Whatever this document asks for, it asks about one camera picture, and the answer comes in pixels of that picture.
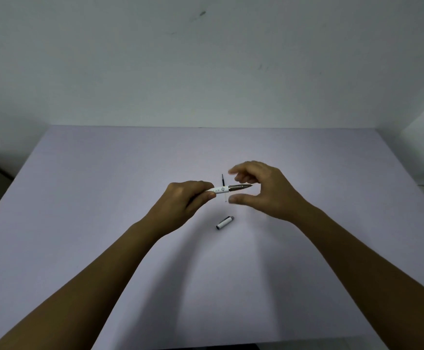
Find person's left hand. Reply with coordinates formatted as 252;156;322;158
144;181;217;237

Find white pen with silver tip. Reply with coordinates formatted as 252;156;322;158
205;184;253;194

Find person's left forearm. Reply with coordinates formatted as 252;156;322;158
0;214;163;350

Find person's right hand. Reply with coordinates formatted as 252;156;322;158
228;161;317;226

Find person's right forearm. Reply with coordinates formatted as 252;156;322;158
291;205;424;350

